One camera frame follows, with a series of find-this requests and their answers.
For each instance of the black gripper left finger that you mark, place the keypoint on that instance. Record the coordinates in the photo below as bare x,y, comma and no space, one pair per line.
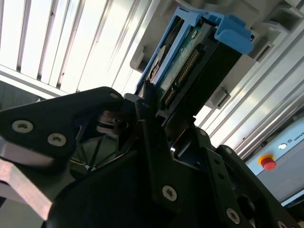
47,123

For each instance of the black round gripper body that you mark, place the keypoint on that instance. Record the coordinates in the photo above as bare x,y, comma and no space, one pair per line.
114,194

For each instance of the hard disk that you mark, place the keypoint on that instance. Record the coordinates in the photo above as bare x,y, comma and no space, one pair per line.
213,61

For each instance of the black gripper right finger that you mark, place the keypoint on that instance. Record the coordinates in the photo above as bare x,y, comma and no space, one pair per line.
237,190

